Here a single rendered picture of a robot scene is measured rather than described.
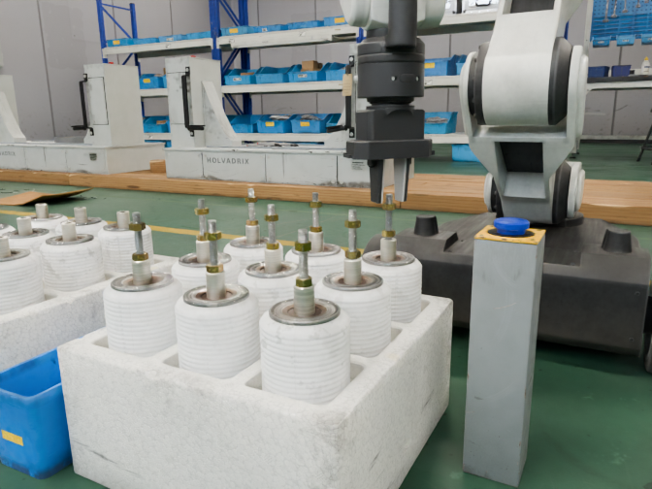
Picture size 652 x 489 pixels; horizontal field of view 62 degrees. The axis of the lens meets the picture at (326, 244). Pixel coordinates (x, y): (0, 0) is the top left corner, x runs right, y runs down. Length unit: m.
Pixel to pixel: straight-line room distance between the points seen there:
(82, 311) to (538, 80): 0.82
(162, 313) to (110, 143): 3.33
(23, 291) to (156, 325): 0.29
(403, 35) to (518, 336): 0.38
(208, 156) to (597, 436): 2.78
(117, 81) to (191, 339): 3.50
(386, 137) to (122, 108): 3.42
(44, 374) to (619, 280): 0.92
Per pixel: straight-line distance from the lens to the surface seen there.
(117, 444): 0.73
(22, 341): 0.90
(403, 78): 0.71
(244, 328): 0.61
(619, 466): 0.86
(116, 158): 3.99
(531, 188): 1.20
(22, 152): 4.62
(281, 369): 0.55
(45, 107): 8.12
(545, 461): 0.83
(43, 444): 0.81
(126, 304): 0.68
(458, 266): 1.05
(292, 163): 2.98
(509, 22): 1.05
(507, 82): 0.96
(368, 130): 0.71
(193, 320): 0.61
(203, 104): 3.53
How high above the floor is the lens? 0.45
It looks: 14 degrees down
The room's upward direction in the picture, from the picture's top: 1 degrees counter-clockwise
